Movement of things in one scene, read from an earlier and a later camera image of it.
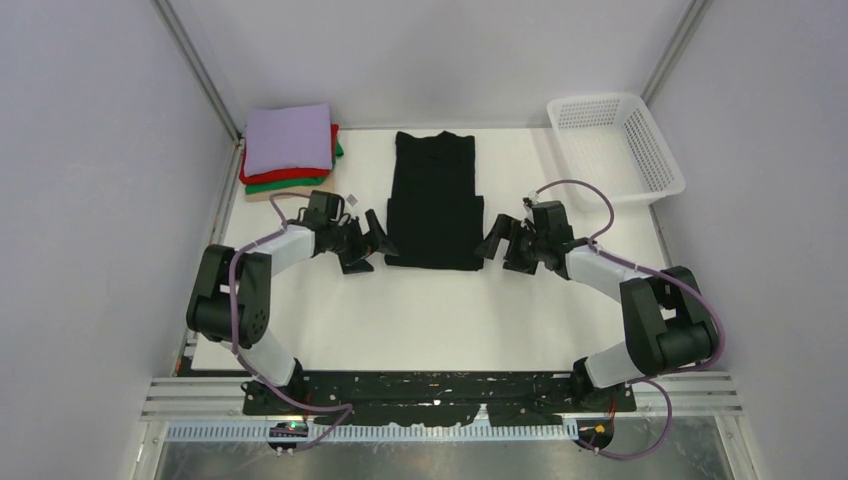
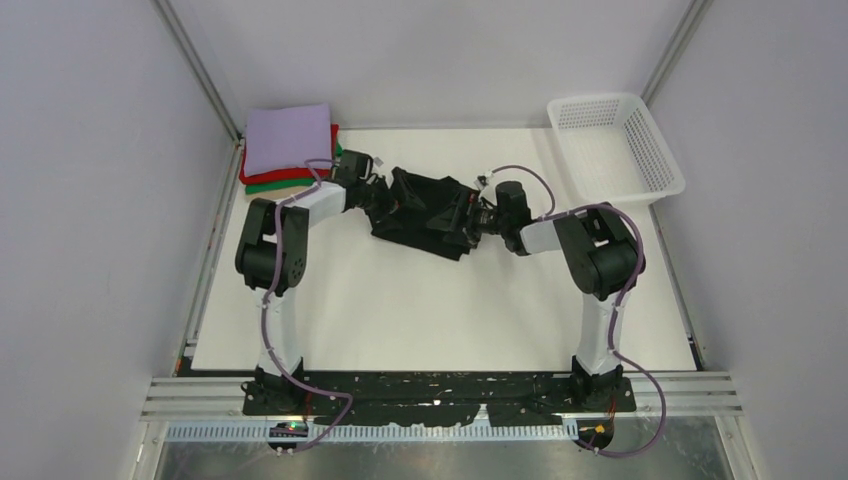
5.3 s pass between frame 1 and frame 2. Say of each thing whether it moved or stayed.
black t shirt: moved
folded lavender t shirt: stayed
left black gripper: moved
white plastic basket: stayed
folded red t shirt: stayed
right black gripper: moved
